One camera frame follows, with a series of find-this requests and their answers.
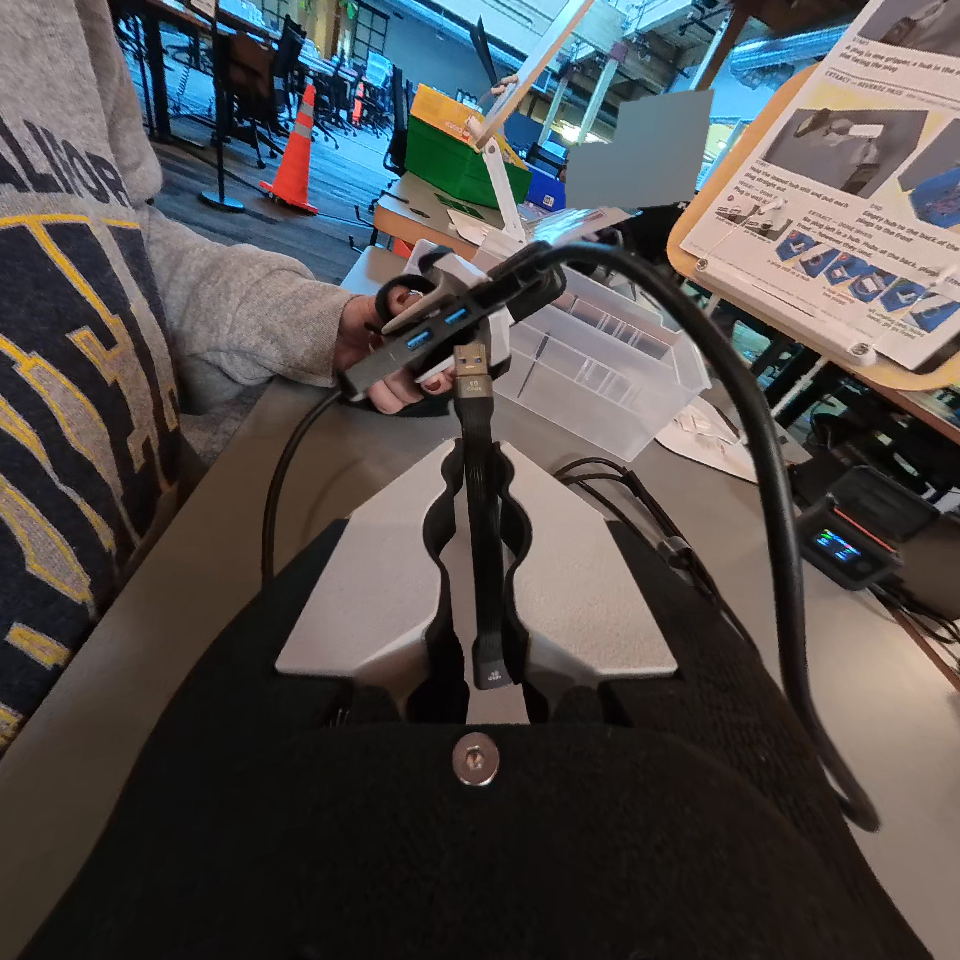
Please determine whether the black stanchion pole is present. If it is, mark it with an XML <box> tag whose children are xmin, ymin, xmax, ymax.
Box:
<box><xmin>197</xmin><ymin>0</ymin><xmax>249</xmax><ymax>214</ymax></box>

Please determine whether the white paper sheet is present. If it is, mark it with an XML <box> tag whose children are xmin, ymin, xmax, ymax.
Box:
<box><xmin>656</xmin><ymin>401</ymin><xmax>760</xmax><ymax>483</ymax></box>

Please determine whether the orange traffic cone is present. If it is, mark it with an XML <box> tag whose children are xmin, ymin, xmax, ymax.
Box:
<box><xmin>259</xmin><ymin>84</ymin><xmax>321</xmax><ymax>217</ymax></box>

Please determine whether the white desk stand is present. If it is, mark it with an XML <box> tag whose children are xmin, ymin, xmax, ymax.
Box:
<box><xmin>465</xmin><ymin>0</ymin><xmax>635</xmax><ymax>252</ymax></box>

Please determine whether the long black usb cable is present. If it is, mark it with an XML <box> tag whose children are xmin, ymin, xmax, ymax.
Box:
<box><xmin>480</xmin><ymin>241</ymin><xmax>882</xmax><ymax>834</ymax></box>

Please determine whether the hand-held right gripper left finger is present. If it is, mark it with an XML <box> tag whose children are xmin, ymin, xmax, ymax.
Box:
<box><xmin>274</xmin><ymin>437</ymin><xmax>470</xmax><ymax>723</ymax></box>

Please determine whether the slim black usb hub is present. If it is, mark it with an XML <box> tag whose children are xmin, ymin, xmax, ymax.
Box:
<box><xmin>339</xmin><ymin>258</ymin><xmax>567</xmax><ymax>399</ymax></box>

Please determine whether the black power bank with display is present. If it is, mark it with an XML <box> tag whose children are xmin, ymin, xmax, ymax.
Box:
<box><xmin>796</xmin><ymin>466</ymin><xmax>942</xmax><ymax>591</ymax></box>

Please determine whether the green and yellow box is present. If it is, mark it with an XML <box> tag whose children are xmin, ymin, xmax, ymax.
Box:
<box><xmin>403</xmin><ymin>84</ymin><xmax>535</xmax><ymax>213</ymax></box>

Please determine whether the wooden side table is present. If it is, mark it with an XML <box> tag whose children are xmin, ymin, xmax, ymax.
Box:
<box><xmin>371</xmin><ymin>171</ymin><xmax>530</xmax><ymax>252</ymax></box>

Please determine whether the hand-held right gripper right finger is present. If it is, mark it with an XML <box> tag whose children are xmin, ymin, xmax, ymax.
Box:
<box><xmin>495</xmin><ymin>438</ymin><xmax>680</xmax><ymax>723</ymax></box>

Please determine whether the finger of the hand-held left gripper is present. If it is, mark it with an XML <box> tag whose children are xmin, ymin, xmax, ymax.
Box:
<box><xmin>414</xmin><ymin>313</ymin><xmax>514</xmax><ymax>385</ymax></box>
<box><xmin>408</xmin><ymin>240</ymin><xmax>496</xmax><ymax>310</ymax></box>

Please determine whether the short black usb cable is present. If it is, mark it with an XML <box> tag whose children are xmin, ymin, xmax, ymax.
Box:
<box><xmin>452</xmin><ymin>342</ymin><xmax>526</xmax><ymax>691</ymax></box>

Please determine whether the person's left hand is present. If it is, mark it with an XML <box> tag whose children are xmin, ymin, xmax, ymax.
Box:
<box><xmin>332</xmin><ymin>288</ymin><xmax>460</xmax><ymax>416</ymax></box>

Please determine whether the blue bin with label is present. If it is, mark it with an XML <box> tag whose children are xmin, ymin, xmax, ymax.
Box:
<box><xmin>523</xmin><ymin>166</ymin><xmax>573</xmax><ymax>213</ymax></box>

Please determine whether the clear plastic bin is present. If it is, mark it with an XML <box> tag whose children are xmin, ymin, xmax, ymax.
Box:
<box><xmin>480</xmin><ymin>262</ymin><xmax>714</xmax><ymax>464</ymax></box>

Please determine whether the wooden instruction board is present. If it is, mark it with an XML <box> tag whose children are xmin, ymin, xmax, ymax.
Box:
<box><xmin>666</xmin><ymin>0</ymin><xmax>960</xmax><ymax>393</ymax></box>

